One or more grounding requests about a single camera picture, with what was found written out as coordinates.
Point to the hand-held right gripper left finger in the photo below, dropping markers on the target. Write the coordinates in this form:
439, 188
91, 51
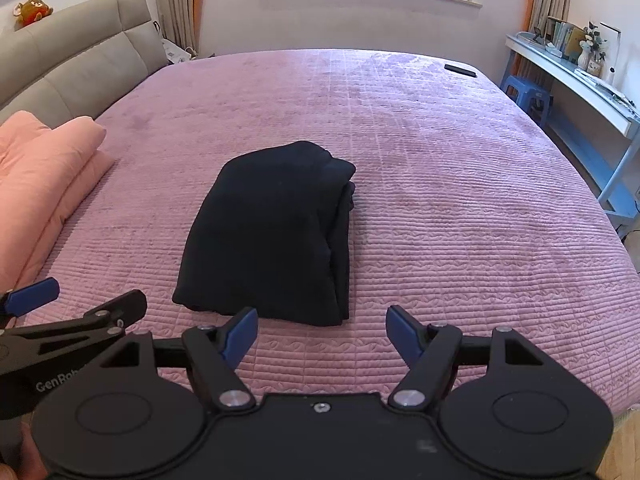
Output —
239, 337

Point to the white picture frame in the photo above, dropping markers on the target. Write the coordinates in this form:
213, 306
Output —
611, 52

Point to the row of books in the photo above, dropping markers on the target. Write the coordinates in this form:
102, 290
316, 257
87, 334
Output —
562, 37

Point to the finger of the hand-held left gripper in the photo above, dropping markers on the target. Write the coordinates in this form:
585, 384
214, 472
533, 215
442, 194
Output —
75, 330
32, 297

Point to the white vase with flowers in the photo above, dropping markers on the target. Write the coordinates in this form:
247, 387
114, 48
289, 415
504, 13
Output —
591, 47

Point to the person's left hand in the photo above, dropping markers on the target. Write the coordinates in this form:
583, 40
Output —
32, 460

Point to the beige and orange curtain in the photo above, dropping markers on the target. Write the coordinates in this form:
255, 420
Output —
547, 0
177, 5

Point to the folded pink quilt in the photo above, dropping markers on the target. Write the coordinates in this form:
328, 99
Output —
45, 170

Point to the white paper bag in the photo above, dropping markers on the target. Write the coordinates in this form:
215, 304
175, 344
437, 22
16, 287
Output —
177, 52

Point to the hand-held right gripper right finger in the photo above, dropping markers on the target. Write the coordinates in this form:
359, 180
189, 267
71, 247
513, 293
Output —
404, 335

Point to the pink quilted bedspread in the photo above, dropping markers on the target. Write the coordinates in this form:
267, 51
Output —
425, 185

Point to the blue plastic stool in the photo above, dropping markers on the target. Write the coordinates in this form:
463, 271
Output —
525, 92

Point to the black phone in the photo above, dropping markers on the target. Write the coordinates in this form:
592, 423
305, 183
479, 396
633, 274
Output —
460, 70

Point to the brown teddy bear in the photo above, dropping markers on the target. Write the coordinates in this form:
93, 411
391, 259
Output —
32, 11

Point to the beige padded headboard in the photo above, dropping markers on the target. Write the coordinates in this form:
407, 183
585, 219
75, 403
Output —
75, 60

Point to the papers on desk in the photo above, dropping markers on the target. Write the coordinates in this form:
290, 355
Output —
607, 91

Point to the white and blue desk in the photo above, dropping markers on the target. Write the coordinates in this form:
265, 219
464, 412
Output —
570, 80

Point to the black garment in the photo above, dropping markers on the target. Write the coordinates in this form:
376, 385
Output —
265, 230

